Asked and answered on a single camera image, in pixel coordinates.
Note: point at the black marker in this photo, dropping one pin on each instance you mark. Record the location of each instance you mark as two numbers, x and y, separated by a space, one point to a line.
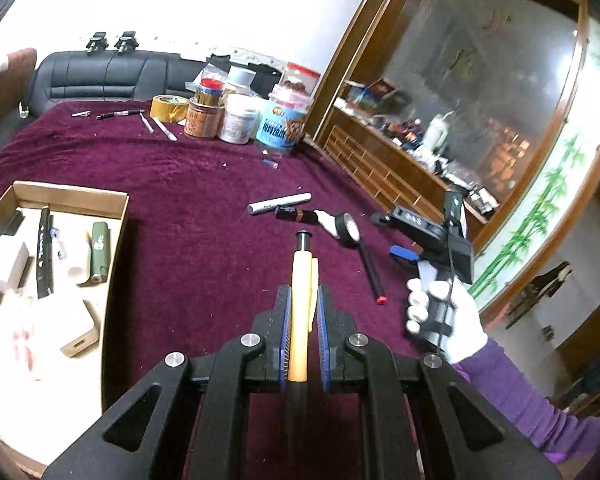
13 224
44 257

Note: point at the clear packet red candle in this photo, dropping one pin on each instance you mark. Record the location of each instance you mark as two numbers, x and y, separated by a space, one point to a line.
23 342

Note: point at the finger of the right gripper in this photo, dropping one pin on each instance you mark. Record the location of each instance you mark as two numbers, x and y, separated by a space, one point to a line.
402 253

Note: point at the white charger plug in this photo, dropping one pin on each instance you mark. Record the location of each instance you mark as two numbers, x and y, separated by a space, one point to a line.
13 259

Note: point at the small white dropper bottle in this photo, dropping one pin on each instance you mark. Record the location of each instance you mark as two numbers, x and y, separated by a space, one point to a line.
327 222

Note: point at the cardboard tray box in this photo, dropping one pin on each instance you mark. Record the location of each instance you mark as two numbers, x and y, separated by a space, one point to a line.
42 413

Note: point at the black tape roll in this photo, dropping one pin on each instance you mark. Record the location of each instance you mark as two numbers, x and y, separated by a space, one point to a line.
347 230

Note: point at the black pen far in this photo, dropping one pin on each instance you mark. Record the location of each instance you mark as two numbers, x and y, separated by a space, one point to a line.
118 113

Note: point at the clear blue pen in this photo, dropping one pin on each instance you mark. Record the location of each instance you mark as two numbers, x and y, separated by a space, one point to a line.
58 247

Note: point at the black leather sofa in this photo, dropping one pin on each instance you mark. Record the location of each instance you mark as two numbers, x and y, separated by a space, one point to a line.
101 76

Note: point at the yellow black mechanical pencil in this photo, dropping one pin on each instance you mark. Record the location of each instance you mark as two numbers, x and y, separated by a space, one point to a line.
305 277

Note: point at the small blue clear cap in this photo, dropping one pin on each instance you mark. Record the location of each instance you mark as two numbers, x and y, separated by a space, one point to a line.
270 163

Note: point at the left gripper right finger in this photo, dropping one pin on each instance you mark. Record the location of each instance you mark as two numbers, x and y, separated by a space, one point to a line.
419 418

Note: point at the wooden brick pattern cabinet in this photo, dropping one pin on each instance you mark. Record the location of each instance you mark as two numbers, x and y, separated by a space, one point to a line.
513 86

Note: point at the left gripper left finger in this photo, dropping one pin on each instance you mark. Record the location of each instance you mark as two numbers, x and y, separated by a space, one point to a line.
187 418

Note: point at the yellow tape roll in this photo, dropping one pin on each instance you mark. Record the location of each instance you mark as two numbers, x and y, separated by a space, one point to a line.
169 108

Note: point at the white plastic tub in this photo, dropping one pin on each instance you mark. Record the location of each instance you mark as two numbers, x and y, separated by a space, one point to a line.
240 115

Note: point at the white gloved right hand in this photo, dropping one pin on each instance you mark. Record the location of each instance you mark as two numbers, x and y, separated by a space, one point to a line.
448 307

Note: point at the brown tin can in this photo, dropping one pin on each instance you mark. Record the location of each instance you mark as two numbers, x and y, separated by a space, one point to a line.
205 111

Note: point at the blue label plastic jar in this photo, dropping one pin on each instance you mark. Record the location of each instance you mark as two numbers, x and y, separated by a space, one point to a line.
282 123

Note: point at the brown armchair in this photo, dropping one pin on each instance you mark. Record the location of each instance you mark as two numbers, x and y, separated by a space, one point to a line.
16 68

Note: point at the black lipstick tube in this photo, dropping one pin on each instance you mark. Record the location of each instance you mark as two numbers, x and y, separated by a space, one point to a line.
298 215

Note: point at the maroon tablecloth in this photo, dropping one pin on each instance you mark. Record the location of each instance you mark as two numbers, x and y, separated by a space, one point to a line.
194 266

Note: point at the red lid clear jar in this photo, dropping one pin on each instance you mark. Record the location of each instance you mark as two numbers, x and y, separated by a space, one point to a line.
299 78

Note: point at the white marker pen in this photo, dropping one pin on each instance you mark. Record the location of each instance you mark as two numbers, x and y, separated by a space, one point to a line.
273 203

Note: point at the white stick far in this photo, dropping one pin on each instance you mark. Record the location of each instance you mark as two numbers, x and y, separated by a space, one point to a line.
169 135

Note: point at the white bottle orange cap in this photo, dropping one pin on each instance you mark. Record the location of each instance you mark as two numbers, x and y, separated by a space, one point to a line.
62 326

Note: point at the black pen red band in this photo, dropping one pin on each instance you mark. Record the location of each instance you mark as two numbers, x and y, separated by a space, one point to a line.
372 274

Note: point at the purple sleeved right forearm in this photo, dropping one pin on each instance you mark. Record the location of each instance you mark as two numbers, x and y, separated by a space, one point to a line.
557 435

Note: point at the green lighter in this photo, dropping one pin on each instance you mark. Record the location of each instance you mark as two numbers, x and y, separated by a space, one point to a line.
100 252

